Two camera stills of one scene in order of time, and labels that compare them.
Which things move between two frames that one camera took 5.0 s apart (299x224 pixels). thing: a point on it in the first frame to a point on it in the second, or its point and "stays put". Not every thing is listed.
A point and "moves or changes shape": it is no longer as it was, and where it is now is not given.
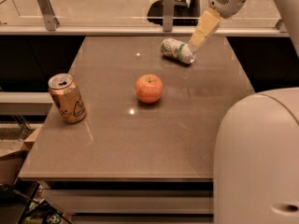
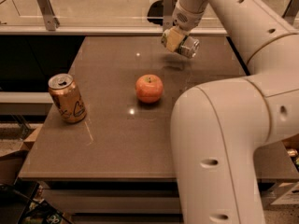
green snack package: x=42 y=212 stays put
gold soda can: x=67 y=97 stays put
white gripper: x=229 y=0 to x=186 y=19
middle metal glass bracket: x=168 y=8 stays put
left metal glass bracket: x=51 y=21 stays put
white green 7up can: x=178 y=50 moves or changes shape
